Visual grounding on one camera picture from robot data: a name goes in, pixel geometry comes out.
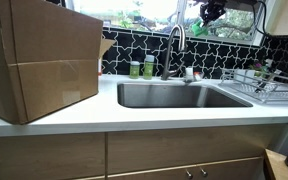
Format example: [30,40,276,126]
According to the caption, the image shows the wooden kitchen cabinet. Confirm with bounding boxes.
[0,123,288,180]

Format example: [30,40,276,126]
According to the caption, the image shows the stainless steel sink basin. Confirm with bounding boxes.
[116,81,254,109]

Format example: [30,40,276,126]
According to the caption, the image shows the metal wire dish rack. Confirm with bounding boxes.
[218,68,288,107]

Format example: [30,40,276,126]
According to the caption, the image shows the brushed steel gooseneck faucet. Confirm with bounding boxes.
[160,23,187,82]

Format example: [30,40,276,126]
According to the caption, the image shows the green sponge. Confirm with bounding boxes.
[192,20,209,37]

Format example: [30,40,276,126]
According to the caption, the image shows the pink flower plant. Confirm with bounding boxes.
[250,61,268,73]

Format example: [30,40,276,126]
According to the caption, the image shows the tall green soap bottle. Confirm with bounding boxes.
[143,54,156,81]

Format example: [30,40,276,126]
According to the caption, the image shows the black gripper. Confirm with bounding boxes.
[199,0,228,28]

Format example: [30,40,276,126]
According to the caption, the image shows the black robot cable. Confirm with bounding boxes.
[253,0,269,37]

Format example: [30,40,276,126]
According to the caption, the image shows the black handled utensil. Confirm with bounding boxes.
[254,71,280,94]

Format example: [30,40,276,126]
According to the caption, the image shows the short green soap bottle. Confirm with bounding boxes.
[129,60,141,80]

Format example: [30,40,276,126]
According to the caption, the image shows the brown cardboard box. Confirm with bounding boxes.
[0,0,117,126]

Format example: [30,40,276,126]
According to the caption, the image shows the white sign with red border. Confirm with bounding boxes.
[97,59,103,77]

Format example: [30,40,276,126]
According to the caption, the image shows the white dish rack caddy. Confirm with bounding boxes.
[233,68,257,84]

